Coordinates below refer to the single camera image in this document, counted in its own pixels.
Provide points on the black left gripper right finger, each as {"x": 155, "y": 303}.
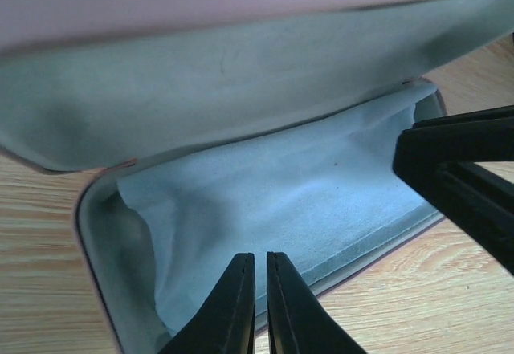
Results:
{"x": 297, "y": 323}

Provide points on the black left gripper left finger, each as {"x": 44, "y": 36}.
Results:
{"x": 225, "y": 323}

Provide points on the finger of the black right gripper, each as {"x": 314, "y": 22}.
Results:
{"x": 441, "y": 160}

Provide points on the pink grey glasses case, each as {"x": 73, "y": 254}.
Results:
{"x": 127, "y": 85}

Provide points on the light blue cleaning cloth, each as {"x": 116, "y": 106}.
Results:
{"x": 323, "y": 193}

